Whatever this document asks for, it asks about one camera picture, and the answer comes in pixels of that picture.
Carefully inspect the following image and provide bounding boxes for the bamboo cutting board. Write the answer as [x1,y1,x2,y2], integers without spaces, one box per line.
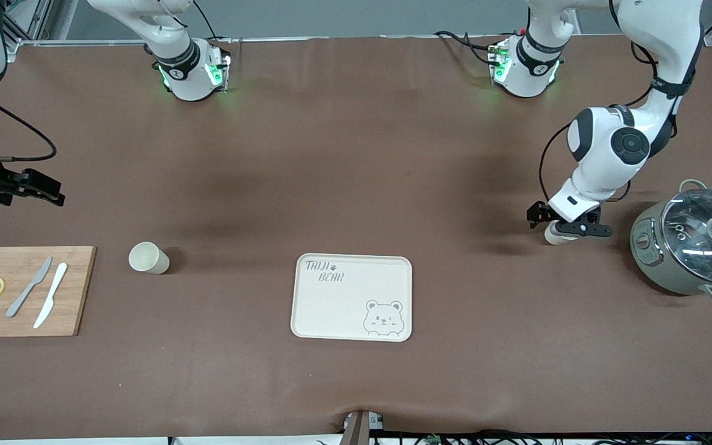
[0,246,97,338]

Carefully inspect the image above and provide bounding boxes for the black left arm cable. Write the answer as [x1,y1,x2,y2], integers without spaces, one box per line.
[538,0,700,205]

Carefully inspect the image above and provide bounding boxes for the grey plastic knife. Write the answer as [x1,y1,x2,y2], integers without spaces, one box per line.
[5,256,53,319]

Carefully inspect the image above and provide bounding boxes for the black left base cables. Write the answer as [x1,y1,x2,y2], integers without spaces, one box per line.
[434,30,502,67]

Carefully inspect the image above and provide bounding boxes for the white plastic knife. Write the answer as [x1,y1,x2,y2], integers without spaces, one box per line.
[33,263,69,329]

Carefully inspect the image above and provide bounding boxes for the white plastic cup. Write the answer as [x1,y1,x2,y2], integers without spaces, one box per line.
[129,241,171,275]
[544,220,573,247]

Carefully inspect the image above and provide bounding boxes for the glass pot lid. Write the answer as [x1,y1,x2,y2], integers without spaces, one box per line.
[661,189,712,286]

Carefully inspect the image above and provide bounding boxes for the table edge clamp bracket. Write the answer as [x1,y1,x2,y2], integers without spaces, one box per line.
[341,410,385,445]

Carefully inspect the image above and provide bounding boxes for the brown table cover mat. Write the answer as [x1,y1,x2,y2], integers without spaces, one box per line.
[0,34,712,441]

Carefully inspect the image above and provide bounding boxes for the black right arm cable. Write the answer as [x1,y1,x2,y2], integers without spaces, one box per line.
[0,93,58,163]

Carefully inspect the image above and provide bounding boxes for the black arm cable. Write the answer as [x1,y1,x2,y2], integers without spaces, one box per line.
[538,0,700,205]
[0,93,58,163]

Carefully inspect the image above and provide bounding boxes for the grey-green cooking pot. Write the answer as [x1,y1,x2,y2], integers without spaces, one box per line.
[630,179,712,303]

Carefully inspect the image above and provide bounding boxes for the white bear print tray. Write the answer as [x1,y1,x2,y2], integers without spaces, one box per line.
[290,253,413,342]

